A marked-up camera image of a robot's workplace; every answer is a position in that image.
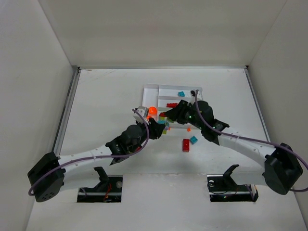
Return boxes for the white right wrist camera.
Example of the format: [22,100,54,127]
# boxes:
[190,90,203,104]

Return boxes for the cyan square lego brick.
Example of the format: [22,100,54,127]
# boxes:
[190,136,198,144]

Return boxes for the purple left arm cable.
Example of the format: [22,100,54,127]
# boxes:
[28,108,150,195]

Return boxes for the orange curved lego piece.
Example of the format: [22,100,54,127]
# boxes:
[149,106,157,115]

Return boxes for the colorful monster lego figure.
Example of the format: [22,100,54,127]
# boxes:
[157,116,170,134]

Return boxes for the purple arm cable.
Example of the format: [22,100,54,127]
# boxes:
[28,108,150,195]
[193,89,308,193]

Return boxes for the cyan small lego brick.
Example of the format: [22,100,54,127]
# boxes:
[178,91,185,97]

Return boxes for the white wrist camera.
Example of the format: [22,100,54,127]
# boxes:
[132,106,149,123]
[190,90,203,104]

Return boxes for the red long lego brick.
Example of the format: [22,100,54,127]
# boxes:
[182,139,190,153]

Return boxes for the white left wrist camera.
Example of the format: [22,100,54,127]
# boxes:
[132,106,149,123]

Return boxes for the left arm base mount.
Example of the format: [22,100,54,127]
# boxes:
[77,167,123,203]

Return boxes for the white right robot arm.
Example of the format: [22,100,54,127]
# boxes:
[165,100,303,195]

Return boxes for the white divided sorting tray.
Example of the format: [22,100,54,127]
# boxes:
[141,84,203,121]

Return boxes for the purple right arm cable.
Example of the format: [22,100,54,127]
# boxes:
[193,89,308,193]

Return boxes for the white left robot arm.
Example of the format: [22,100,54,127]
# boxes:
[27,118,166,202]

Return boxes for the red 2x4 lego brick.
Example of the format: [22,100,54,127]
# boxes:
[166,103,178,108]

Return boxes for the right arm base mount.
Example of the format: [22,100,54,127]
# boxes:
[207,164,259,203]

